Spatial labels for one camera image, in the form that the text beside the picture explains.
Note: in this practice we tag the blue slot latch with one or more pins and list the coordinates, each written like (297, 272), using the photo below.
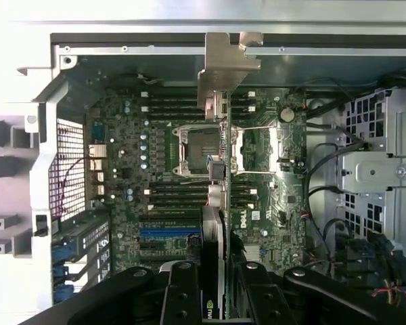
(61, 252)
(62, 294)
(66, 274)

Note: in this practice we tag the perforated metal drive cage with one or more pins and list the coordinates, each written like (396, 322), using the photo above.
(375, 169)

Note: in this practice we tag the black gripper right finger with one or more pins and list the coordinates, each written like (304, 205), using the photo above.
(264, 298)

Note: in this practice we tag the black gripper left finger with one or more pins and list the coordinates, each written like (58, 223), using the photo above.
(184, 294)

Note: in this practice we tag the metal socket cover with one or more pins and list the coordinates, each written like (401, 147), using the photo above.
(257, 149)

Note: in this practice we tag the CPU socket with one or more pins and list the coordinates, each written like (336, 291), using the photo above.
(196, 149)

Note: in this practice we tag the green motherboard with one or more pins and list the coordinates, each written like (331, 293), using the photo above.
(128, 135)

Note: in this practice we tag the open grey PC case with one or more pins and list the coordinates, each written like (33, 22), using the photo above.
(42, 152)

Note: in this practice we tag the round coin battery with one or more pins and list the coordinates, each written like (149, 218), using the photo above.
(287, 115)

